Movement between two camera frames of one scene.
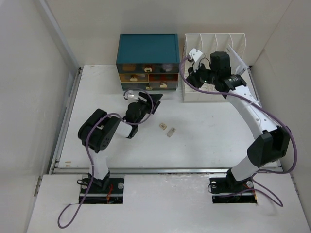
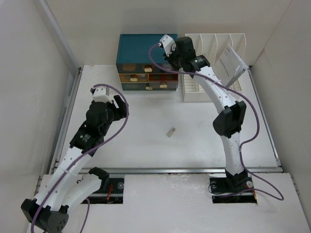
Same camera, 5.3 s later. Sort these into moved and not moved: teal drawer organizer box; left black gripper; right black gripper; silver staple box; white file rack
Moved: right black gripper; left black gripper
Not moved: white file rack; teal drawer organizer box; silver staple box
